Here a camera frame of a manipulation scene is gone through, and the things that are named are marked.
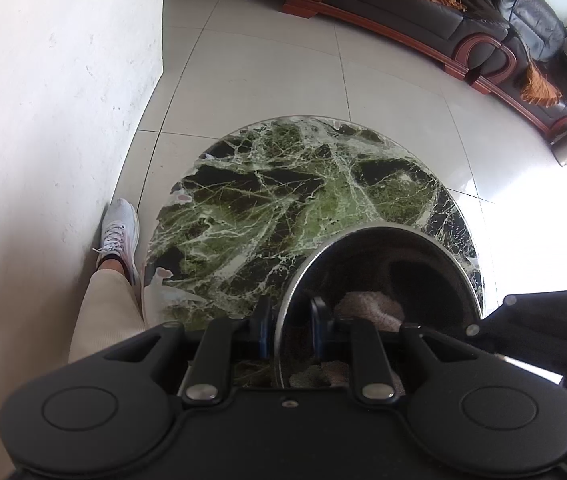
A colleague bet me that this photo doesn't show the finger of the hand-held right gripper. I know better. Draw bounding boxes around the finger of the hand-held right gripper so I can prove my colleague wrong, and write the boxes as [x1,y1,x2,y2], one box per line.
[465,287,567,366]

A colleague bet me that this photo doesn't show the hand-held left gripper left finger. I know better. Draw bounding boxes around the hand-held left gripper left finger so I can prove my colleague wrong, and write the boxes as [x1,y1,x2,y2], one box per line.
[104,296,273,405]

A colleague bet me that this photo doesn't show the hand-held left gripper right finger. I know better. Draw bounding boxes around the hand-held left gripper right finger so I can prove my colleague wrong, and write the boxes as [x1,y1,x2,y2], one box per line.
[312,296,484,403]

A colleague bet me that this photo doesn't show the stainless steel bowl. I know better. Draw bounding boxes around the stainless steel bowl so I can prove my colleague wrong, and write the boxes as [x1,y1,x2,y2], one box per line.
[274,225,484,390]

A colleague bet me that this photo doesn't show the round green marble table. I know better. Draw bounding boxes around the round green marble table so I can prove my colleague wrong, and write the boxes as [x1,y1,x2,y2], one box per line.
[140,116,484,391]

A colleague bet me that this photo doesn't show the person's left leg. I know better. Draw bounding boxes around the person's left leg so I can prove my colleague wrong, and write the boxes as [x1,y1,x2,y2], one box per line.
[68,255,146,363]

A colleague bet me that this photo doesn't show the white sneaker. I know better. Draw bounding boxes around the white sneaker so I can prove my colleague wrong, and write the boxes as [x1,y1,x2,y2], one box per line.
[94,198,141,286]

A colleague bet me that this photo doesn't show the black leather sofa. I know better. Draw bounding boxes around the black leather sofa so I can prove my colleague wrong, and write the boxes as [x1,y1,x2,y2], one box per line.
[456,0,567,133]
[283,0,514,68]

